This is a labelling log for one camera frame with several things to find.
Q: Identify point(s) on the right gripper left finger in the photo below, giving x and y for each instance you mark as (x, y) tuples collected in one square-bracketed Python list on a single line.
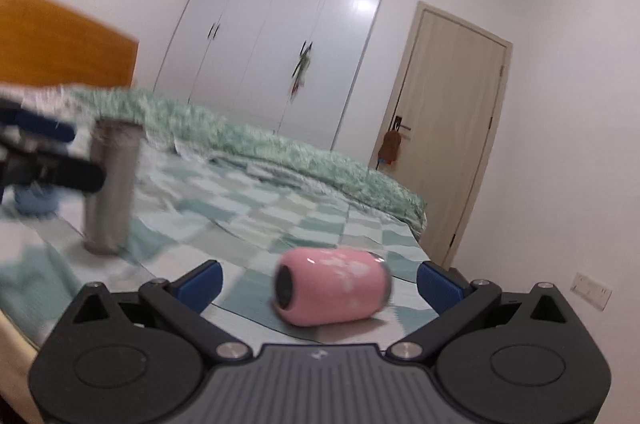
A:
[(178, 306)]

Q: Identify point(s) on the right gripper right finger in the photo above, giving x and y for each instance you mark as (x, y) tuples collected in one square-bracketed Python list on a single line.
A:
[(459, 305)]

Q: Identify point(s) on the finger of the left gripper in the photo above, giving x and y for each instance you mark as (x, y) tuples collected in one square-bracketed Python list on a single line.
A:
[(52, 169), (36, 124)]

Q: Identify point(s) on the silver steel bottle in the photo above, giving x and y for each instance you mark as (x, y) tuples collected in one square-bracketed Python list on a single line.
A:
[(115, 147)]

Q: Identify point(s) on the pink cup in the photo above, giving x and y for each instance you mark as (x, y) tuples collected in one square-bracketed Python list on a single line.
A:
[(321, 286)]

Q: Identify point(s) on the orange wooden headboard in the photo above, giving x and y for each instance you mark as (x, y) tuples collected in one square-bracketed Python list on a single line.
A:
[(44, 43)]

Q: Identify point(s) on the checkered green bed blanket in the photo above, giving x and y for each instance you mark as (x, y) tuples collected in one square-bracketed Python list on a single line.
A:
[(188, 210)]

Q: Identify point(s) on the green floral duvet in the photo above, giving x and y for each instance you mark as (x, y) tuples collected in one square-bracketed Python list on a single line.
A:
[(176, 126)]

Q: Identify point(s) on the beige wooden door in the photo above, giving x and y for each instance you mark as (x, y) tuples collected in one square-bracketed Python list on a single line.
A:
[(449, 90)]

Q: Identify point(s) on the white wardrobe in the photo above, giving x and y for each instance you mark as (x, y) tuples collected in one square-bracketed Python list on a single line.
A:
[(236, 57)]

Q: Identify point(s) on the hanging wardrobe ornament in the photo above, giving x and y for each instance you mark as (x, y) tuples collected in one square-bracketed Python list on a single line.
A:
[(298, 74)]

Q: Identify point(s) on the white wall socket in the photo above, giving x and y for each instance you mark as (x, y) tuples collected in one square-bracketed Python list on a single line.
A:
[(593, 292)]

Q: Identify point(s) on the black door handle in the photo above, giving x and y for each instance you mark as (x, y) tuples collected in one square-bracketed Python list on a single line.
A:
[(397, 124)]

